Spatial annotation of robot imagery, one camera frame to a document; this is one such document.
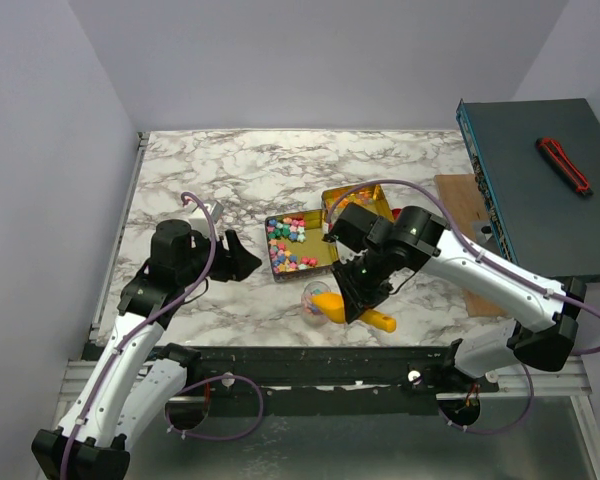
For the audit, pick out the yellow plastic scoop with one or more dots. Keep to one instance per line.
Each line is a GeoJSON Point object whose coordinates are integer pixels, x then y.
{"type": "Point", "coordinates": [331, 305]}

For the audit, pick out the wooden board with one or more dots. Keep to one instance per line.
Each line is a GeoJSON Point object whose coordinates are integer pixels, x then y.
{"type": "Point", "coordinates": [460, 195]}

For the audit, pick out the black mounting rail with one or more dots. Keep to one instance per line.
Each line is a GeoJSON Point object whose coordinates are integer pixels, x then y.
{"type": "Point", "coordinates": [315, 381]}

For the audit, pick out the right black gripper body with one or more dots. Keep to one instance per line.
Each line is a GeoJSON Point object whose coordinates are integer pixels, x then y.
{"type": "Point", "coordinates": [356, 295]}

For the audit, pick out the small metal bracket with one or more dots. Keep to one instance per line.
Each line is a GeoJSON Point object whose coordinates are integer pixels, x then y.
{"type": "Point", "coordinates": [484, 235]}

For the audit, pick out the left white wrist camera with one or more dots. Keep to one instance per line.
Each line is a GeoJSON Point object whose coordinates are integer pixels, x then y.
{"type": "Point", "coordinates": [197, 217]}

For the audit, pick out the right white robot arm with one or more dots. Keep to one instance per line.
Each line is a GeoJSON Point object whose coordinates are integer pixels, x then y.
{"type": "Point", "coordinates": [542, 328]}

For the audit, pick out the tin of paper stars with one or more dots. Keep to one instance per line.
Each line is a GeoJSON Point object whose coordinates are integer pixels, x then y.
{"type": "Point", "coordinates": [296, 247]}

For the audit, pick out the clear glass jar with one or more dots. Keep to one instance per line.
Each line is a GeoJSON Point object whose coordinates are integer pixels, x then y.
{"type": "Point", "coordinates": [310, 313]}

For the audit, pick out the tin of gummy candies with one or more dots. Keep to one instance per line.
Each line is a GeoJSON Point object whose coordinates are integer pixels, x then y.
{"type": "Point", "coordinates": [372, 198]}

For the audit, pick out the red black utility knife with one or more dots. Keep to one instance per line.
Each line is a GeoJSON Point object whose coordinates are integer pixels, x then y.
{"type": "Point", "coordinates": [555, 156]}

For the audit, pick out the dark grey metal box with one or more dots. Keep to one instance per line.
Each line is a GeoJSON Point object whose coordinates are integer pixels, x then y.
{"type": "Point", "coordinates": [540, 223]}

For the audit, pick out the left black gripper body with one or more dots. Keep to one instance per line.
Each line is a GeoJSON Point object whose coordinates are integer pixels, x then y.
{"type": "Point", "coordinates": [189, 270]}

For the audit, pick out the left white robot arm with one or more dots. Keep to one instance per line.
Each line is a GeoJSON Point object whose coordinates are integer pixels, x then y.
{"type": "Point", "coordinates": [94, 438]}

